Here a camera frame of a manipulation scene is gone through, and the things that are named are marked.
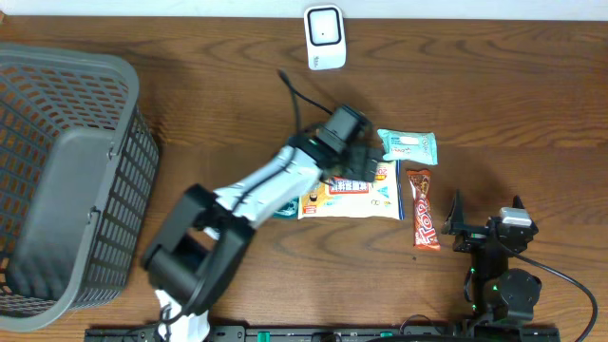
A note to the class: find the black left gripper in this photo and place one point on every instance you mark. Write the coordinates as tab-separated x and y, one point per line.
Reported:
368	166

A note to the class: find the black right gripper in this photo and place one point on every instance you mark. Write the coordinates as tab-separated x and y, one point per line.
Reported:
471	236

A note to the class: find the small teal wipes pack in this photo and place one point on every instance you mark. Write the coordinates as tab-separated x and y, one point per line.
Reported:
409	146

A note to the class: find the large white wet wipes pack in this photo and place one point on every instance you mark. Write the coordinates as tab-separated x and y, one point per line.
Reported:
344	198

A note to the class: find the red Top chocolate bar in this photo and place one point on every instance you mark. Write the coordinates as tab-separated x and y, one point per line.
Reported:
424	232

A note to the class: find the teal Listerine mouthwash bottle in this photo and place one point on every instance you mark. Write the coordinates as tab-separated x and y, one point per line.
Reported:
289	210

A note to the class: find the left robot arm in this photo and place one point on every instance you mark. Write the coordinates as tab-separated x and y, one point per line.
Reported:
193	258

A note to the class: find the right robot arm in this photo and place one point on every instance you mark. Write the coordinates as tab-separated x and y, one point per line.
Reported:
501	295

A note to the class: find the white barcode scanner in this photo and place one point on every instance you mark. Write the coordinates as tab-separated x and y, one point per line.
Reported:
325	37

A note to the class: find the grey plastic shopping basket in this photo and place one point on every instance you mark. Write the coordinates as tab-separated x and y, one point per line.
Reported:
78	164

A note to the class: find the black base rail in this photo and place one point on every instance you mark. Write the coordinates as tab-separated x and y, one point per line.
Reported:
409	333

